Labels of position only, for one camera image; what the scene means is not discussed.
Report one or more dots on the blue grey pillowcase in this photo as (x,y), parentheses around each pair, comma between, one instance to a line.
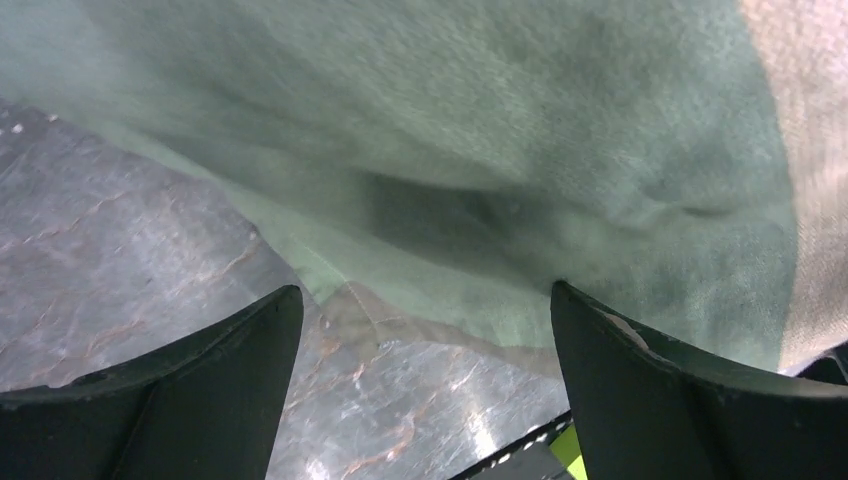
(683,162)

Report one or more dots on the green cube on rail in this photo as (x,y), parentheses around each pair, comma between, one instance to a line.
(566,449)

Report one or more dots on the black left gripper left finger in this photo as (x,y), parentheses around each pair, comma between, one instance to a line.
(206,406)

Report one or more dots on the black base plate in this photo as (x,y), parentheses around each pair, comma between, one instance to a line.
(528,458)

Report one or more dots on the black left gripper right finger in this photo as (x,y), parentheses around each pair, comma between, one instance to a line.
(648,406)

